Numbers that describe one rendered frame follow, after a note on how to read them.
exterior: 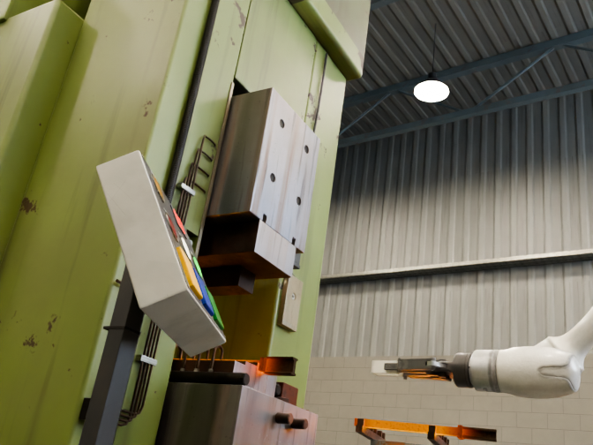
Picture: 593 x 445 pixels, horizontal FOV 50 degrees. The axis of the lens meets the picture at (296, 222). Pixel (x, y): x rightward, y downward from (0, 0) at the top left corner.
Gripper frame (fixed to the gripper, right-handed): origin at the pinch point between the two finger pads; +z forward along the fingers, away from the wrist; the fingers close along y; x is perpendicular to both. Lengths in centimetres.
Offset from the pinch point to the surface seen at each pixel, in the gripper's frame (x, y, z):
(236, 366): -3.2, -11.7, 34.9
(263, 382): -4.3, 1.3, 34.9
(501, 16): 620, 562, 115
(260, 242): 30.6, -10.4, 34.9
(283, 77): 100, 5, 49
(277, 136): 64, -11, 35
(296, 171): 59, 1, 35
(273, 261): 27.9, -3.2, 34.9
